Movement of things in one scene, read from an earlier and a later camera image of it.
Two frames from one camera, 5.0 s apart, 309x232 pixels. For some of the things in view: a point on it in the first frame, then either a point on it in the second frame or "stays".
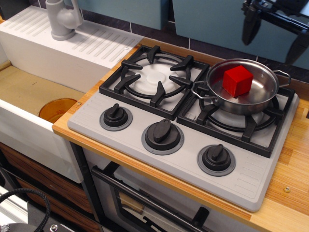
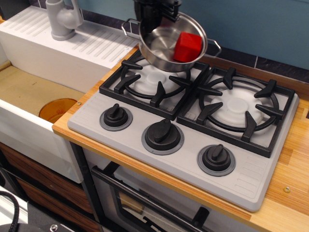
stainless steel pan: (266, 82) -> (157, 47)
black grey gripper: (286, 13) -> (168, 8)
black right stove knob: (216, 160) stays
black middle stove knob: (162, 137) stays
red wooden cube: (237, 81) -> (188, 47)
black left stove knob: (116, 118) stays
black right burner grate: (259, 132) stays
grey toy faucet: (63, 21) stays
